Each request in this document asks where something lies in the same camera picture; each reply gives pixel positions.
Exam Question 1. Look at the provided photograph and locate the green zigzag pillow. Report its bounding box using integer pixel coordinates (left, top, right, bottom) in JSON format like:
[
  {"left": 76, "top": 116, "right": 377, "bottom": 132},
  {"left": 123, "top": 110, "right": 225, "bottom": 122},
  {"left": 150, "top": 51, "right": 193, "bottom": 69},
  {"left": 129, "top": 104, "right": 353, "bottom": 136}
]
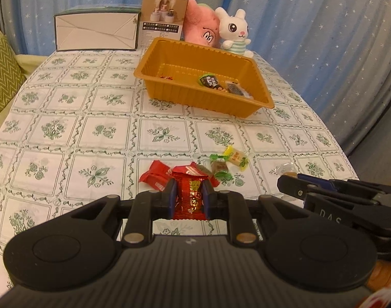
[{"left": 0, "top": 34, "right": 28, "bottom": 123}]

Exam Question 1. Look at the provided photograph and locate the pale yellow sofa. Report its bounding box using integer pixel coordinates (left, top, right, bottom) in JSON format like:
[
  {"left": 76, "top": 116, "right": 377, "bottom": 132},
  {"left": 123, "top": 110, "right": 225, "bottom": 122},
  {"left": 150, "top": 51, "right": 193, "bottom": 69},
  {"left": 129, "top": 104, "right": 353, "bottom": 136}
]
[{"left": 0, "top": 24, "right": 52, "bottom": 150}]

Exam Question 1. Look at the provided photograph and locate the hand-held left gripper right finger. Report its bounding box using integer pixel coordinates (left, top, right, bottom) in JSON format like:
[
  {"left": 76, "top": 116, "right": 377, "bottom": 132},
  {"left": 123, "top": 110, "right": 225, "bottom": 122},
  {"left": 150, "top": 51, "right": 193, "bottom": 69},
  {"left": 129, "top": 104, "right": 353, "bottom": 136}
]
[{"left": 203, "top": 179, "right": 308, "bottom": 247}]

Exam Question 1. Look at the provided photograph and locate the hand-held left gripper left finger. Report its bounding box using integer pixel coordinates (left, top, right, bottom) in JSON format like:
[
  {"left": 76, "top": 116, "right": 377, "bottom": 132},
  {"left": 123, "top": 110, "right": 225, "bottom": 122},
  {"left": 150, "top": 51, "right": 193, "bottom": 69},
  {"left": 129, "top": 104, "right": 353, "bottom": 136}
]
[{"left": 70, "top": 178, "right": 177, "bottom": 248}]

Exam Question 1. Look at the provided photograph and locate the red white patterned clothing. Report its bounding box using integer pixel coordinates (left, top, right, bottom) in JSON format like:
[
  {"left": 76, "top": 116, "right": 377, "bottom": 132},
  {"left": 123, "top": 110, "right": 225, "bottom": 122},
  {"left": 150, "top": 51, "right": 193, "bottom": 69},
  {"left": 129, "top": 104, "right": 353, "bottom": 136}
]
[{"left": 354, "top": 283, "right": 391, "bottom": 308}]

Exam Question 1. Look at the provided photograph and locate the red white-label snack packet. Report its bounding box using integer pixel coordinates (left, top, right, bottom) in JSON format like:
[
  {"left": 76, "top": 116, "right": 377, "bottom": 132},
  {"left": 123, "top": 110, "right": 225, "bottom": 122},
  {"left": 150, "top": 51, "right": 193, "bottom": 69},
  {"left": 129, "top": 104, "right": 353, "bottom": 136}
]
[{"left": 139, "top": 160, "right": 174, "bottom": 192}]

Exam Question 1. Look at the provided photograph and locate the silver snack packet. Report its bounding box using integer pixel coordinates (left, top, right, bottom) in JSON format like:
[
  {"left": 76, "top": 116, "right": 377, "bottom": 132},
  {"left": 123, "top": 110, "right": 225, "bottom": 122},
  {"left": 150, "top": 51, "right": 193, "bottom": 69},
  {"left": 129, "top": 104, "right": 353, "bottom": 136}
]
[{"left": 225, "top": 81, "right": 255, "bottom": 100}]

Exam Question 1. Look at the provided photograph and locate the pink plush toy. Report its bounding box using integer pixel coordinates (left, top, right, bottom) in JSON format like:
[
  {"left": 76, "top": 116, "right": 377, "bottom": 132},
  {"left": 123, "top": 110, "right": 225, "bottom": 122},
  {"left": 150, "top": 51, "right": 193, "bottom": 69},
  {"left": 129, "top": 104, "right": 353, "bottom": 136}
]
[{"left": 182, "top": 0, "right": 222, "bottom": 48}]

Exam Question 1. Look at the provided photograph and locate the blue star-print curtain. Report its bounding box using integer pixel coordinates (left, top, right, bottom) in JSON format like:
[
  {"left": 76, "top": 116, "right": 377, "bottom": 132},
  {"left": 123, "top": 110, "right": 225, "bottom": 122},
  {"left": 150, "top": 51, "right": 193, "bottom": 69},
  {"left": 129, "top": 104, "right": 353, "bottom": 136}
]
[{"left": 0, "top": 0, "right": 391, "bottom": 170}]

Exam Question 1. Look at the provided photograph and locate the large red snack packet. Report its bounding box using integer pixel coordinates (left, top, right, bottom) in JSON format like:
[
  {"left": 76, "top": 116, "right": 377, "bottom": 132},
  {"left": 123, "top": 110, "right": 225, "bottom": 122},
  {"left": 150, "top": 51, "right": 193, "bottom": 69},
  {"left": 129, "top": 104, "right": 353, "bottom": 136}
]
[{"left": 172, "top": 162, "right": 221, "bottom": 188}]

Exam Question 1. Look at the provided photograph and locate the brown product box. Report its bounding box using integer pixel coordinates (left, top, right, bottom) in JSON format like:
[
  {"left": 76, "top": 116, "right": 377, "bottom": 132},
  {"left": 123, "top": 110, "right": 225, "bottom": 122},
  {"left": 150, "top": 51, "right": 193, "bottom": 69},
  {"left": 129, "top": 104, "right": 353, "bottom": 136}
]
[{"left": 140, "top": 0, "right": 188, "bottom": 43}]

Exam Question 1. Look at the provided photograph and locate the yellow candy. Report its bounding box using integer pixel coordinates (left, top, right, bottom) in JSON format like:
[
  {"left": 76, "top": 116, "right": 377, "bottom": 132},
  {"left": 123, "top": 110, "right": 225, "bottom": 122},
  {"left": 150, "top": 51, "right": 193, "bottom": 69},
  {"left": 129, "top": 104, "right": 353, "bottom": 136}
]
[{"left": 222, "top": 145, "right": 250, "bottom": 171}]

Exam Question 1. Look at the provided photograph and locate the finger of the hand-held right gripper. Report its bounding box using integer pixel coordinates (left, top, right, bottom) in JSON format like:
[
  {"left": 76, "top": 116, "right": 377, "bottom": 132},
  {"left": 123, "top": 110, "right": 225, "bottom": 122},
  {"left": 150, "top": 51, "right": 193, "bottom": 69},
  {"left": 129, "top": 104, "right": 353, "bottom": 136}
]
[
  {"left": 276, "top": 175, "right": 376, "bottom": 205},
  {"left": 297, "top": 173, "right": 391, "bottom": 197}
]

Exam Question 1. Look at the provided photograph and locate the orange plastic tray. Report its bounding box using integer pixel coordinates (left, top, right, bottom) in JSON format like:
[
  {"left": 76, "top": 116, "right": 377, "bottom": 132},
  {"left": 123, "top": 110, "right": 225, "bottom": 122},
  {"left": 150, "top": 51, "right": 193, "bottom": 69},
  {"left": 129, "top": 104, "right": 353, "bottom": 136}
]
[{"left": 133, "top": 36, "right": 275, "bottom": 119}]

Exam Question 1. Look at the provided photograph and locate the red gold-print snack packet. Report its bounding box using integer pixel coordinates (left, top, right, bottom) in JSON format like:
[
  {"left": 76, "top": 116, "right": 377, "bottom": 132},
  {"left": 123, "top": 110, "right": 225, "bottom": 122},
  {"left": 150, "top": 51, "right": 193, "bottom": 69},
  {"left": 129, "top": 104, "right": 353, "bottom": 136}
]
[{"left": 173, "top": 172, "right": 206, "bottom": 220}]

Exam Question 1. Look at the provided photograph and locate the long white cardboard box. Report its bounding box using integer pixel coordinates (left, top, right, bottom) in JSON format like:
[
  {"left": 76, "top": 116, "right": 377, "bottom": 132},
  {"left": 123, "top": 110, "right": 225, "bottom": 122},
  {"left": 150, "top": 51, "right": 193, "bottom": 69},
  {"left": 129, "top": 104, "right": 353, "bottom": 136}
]
[{"left": 53, "top": 5, "right": 141, "bottom": 52}]

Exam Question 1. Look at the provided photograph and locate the green brown candy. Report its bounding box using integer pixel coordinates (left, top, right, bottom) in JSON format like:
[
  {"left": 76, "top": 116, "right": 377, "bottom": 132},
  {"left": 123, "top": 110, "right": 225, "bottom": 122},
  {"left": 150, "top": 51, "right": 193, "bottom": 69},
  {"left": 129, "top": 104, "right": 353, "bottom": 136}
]
[{"left": 209, "top": 153, "right": 234, "bottom": 182}]

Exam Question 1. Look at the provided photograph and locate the clear-wrapped brown candy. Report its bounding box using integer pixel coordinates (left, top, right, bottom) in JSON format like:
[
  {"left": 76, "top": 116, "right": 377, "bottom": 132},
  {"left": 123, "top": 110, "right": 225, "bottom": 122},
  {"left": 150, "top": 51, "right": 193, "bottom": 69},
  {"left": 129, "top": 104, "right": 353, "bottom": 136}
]
[{"left": 271, "top": 163, "right": 296, "bottom": 178}]

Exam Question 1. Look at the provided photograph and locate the dark green-edged snack packet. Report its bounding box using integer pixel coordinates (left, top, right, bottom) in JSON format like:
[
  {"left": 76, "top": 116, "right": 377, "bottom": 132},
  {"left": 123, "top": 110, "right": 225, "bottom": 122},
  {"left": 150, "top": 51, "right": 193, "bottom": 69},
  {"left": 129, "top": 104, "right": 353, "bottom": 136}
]
[{"left": 199, "top": 73, "right": 219, "bottom": 90}]

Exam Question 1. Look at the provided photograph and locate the white bunny plush toy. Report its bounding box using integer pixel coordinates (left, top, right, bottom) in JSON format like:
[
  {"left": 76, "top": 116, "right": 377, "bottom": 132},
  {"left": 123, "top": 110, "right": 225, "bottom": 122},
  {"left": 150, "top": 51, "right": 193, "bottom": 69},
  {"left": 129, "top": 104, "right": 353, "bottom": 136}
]
[{"left": 214, "top": 6, "right": 254, "bottom": 59}]

